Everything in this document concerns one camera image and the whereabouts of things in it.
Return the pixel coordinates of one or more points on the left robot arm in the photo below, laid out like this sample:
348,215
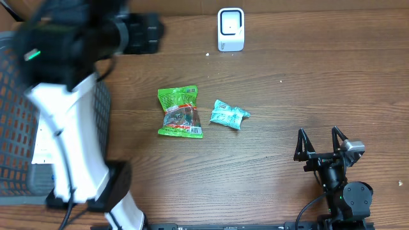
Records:
57,50

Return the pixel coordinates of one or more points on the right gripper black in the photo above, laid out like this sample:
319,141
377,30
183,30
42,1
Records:
317,160

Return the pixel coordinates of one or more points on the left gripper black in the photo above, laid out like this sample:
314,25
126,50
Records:
147,36

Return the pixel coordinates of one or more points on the grey plastic basket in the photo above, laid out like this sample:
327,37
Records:
16,127

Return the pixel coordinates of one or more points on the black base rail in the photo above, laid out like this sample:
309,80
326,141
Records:
284,226

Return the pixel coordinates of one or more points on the teal tissue packet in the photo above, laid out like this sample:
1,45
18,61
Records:
226,115

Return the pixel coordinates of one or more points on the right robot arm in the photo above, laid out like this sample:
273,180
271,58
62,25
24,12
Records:
348,202

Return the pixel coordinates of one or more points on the white tube with gold cap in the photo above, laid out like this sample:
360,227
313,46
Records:
45,147

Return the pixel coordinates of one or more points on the green snack bag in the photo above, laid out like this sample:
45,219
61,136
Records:
181,118

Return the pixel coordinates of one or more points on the white barcode scanner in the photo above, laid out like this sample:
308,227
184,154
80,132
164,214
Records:
230,29

